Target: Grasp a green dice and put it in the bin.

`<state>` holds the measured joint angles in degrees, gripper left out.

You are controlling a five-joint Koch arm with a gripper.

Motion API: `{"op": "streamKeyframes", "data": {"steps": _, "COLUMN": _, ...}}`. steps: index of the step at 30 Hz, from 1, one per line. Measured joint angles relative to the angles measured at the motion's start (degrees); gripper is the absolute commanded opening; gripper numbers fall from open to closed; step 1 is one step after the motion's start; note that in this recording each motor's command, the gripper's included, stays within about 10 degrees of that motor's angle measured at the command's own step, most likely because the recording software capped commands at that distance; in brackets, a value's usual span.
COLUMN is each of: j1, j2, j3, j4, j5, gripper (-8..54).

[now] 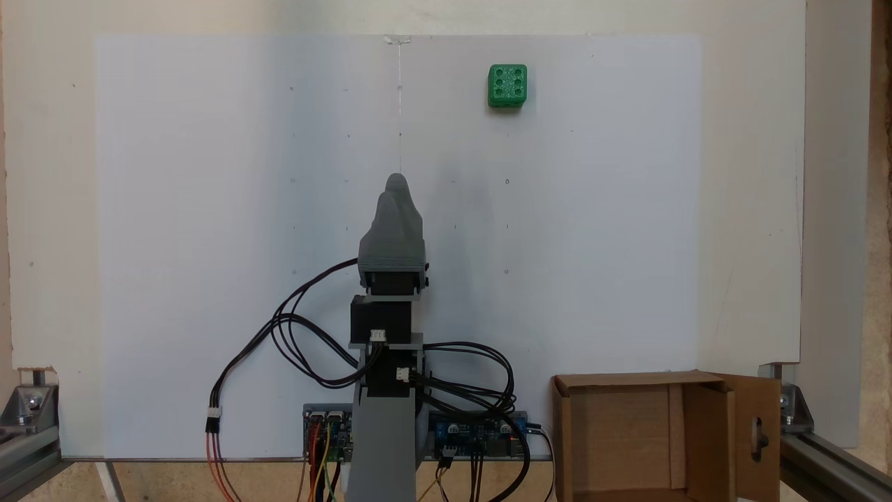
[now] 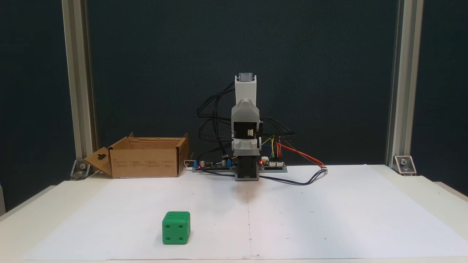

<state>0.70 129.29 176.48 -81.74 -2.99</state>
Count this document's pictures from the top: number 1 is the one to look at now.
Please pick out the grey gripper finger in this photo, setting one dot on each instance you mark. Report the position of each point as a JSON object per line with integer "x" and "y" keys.
{"x": 398, "y": 183}

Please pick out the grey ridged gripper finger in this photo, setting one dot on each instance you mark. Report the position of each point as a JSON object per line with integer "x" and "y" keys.
{"x": 390, "y": 233}

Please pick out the green dice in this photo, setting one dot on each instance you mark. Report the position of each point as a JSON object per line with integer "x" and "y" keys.
{"x": 507, "y": 85}

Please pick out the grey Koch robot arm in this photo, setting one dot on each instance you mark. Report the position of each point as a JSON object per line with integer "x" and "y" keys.
{"x": 382, "y": 432}

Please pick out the blue circuit board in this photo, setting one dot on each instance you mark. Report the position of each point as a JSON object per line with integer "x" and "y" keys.
{"x": 481, "y": 436}

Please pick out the white paper sheet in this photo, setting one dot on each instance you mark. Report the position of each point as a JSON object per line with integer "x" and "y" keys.
{"x": 209, "y": 209}

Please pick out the brown cardboard box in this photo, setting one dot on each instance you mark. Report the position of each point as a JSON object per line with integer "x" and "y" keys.
{"x": 620, "y": 432}

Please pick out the metal corner bracket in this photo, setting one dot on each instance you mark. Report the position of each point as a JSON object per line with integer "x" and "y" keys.
{"x": 794, "y": 408}
{"x": 31, "y": 404}

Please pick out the aluminium frame post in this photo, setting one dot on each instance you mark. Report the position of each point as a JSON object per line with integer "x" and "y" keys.
{"x": 24, "y": 453}
{"x": 829, "y": 470}

